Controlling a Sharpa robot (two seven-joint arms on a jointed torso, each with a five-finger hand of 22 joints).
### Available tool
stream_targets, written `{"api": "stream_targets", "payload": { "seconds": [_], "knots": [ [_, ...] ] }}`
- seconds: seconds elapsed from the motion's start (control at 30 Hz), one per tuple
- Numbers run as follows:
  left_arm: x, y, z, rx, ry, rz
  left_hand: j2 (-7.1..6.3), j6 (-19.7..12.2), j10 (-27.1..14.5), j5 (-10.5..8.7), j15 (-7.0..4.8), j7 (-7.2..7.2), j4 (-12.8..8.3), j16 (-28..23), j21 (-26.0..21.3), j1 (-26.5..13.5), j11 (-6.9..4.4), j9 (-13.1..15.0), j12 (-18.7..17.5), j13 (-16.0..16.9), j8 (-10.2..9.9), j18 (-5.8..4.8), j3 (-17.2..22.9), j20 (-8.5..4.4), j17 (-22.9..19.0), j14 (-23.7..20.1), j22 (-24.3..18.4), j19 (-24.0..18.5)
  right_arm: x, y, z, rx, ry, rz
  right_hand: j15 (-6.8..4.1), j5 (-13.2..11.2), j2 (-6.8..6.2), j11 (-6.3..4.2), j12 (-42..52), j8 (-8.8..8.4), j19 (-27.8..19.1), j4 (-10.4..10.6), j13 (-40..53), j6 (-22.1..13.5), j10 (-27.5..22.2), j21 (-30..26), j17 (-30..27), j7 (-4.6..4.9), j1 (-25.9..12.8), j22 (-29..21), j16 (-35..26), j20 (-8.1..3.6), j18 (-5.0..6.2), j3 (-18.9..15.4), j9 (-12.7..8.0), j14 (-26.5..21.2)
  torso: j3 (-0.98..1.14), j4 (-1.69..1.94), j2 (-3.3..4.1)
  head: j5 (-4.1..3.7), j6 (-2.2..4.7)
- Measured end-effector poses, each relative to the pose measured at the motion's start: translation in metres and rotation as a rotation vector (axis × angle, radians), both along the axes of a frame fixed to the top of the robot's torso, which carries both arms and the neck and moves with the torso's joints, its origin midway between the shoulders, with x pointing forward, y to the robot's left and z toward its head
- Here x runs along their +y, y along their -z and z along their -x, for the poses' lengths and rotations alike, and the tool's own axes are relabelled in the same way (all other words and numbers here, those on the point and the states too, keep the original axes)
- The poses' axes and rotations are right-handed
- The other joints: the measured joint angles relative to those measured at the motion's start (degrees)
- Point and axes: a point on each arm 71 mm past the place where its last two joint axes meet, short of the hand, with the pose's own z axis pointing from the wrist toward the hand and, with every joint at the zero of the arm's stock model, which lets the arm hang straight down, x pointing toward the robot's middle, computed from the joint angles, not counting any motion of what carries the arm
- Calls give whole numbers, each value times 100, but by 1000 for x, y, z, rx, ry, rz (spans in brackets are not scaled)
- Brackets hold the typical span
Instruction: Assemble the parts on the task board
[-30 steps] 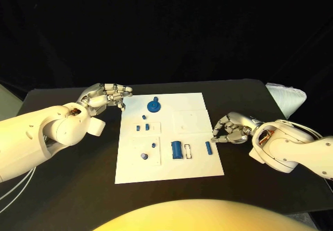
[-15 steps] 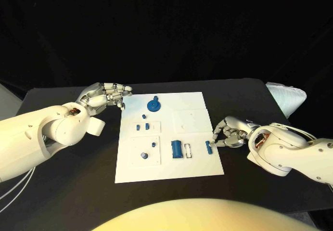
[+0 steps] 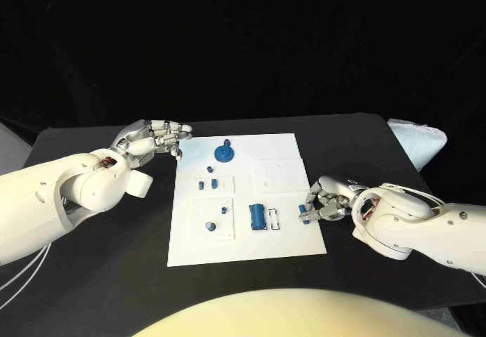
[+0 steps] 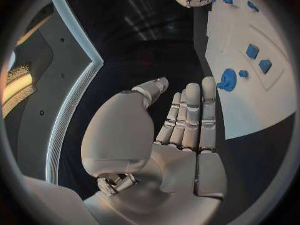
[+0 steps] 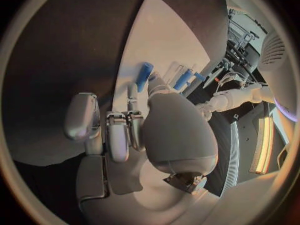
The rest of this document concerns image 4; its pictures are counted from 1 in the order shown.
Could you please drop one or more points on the blue peg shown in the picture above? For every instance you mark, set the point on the blue peg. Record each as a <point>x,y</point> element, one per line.
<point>243,73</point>
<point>253,6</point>

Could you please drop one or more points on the blue gear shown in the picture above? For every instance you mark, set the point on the blue gear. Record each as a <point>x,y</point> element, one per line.
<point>226,81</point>

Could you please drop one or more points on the white task board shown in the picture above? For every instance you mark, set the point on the white task board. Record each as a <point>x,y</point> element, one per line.
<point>248,106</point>

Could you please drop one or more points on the blue block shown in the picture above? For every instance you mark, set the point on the blue block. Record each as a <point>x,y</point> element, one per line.
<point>252,51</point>
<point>265,66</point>

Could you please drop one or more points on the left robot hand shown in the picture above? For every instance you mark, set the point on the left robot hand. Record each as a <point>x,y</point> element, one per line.
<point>178,172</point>

